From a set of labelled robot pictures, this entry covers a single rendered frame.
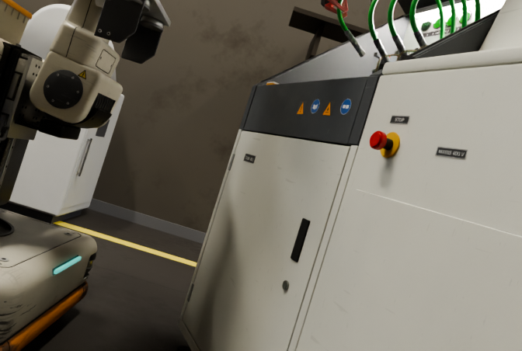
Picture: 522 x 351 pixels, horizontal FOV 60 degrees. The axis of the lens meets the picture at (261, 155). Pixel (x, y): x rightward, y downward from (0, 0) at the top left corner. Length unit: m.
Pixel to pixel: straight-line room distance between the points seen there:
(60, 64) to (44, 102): 0.11
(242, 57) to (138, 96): 0.85
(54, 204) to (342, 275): 2.20
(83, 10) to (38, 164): 1.64
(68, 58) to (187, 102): 2.25
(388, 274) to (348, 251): 0.12
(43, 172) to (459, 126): 2.46
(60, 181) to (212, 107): 1.26
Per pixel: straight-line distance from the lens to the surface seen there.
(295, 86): 1.33
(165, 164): 3.52
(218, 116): 3.49
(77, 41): 1.34
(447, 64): 0.89
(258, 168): 1.37
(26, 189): 2.96
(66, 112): 1.32
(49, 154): 2.90
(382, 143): 0.88
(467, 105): 0.82
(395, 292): 0.83
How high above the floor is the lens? 0.69
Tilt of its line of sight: 1 degrees up
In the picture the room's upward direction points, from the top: 17 degrees clockwise
